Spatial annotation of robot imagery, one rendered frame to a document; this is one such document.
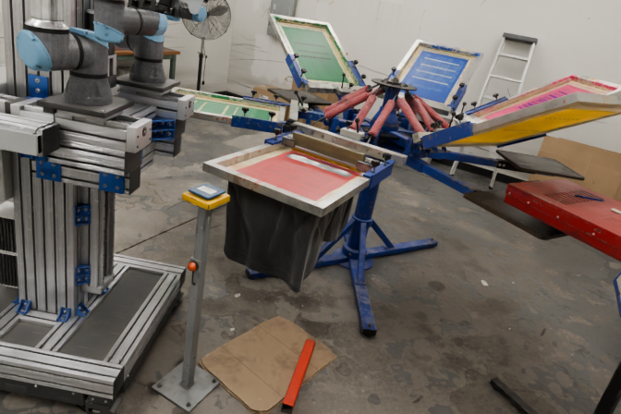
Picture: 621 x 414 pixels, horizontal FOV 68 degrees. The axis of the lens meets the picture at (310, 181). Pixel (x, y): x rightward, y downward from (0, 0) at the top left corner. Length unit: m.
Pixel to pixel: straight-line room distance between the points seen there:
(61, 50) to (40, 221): 0.84
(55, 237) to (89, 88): 0.76
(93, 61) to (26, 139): 0.32
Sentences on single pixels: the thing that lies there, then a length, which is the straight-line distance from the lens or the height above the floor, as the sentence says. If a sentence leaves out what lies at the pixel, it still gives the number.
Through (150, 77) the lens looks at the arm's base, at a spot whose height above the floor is 1.28.
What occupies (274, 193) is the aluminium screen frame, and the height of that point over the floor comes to 0.98.
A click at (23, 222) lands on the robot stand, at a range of 2.25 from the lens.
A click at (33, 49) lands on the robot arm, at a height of 1.43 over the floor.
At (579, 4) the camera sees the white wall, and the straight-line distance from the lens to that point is 6.22.
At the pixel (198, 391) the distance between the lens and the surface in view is 2.33.
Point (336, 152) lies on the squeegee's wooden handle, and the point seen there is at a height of 1.03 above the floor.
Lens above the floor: 1.69
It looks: 21 degrees down
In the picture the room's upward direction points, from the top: 11 degrees clockwise
